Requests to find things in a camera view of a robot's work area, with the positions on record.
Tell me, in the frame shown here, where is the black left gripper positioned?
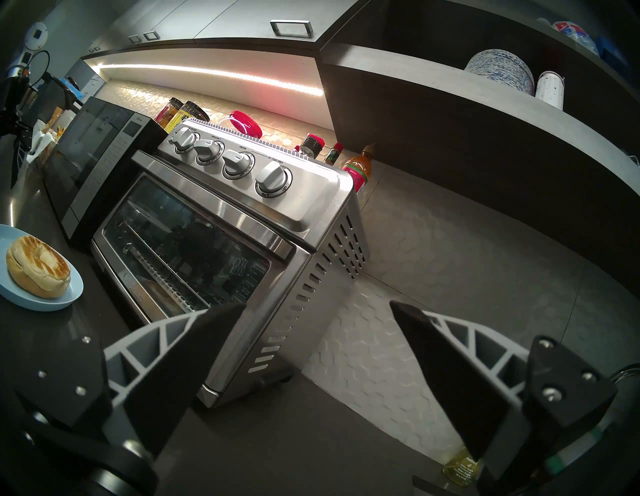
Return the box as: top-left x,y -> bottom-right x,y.
0,75 -> 32,146

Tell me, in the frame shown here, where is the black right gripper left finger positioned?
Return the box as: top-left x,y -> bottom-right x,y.
15,302 -> 246,456

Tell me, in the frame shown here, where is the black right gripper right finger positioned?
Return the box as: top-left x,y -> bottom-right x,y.
390,301 -> 618,493

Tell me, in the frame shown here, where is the toasted bagel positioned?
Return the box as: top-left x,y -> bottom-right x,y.
6,236 -> 72,299

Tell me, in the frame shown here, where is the light blue plate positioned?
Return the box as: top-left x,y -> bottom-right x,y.
0,223 -> 85,312

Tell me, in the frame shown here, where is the glass oven door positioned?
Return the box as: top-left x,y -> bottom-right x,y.
91,152 -> 311,396

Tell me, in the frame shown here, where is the silver oven knob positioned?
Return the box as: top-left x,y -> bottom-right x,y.
170,126 -> 201,153
254,161 -> 293,199
221,151 -> 256,181
194,139 -> 225,166

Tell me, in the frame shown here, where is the stainless steel toaster oven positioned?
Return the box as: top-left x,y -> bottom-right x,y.
90,117 -> 371,408

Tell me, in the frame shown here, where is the white paper bag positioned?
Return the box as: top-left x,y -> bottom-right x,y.
27,122 -> 58,161

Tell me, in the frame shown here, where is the yellow liquid soap dispenser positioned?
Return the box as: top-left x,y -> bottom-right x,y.
442,447 -> 483,488

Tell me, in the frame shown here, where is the black silver microwave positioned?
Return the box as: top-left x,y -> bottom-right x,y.
42,96 -> 168,248

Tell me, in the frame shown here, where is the red label snack jar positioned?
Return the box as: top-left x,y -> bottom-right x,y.
154,97 -> 184,126

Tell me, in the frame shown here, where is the yellow label snack jar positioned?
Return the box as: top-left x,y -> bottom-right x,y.
167,101 -> 211,133

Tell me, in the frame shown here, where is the LED light strip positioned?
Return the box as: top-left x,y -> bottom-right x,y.
92,62 -> 325,98

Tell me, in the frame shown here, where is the red lid clear snack jar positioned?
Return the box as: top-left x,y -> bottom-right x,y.
215,110 -> 263,140

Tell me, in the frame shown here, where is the large orange Tabasco bottle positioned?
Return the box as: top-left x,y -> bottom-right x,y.
342,144 -> 376,193

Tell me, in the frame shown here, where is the black cap salt shaker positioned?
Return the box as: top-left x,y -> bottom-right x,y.
300,133 -> 326,160

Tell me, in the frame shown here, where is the white dotted cup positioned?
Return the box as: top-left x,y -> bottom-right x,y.
535,70 -> 567,111

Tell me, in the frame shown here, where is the stack of patterned plates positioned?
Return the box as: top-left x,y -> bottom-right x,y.
464,48 -> 536,96

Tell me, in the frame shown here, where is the blue cardboard box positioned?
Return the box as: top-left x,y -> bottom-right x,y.
595,35 -> 628,71

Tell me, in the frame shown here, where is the red white plastic bag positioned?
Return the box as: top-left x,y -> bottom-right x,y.
537,17 -> 598,56

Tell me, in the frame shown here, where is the grey wall cabinet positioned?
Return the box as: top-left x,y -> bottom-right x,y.
82,0 -> 361,61

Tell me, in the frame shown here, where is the dark wall shelf unit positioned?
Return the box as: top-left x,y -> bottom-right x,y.
317,0 -> 640,286

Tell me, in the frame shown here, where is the silver wall cabinet handle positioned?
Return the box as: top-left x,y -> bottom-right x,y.
270,20 -> 314,39

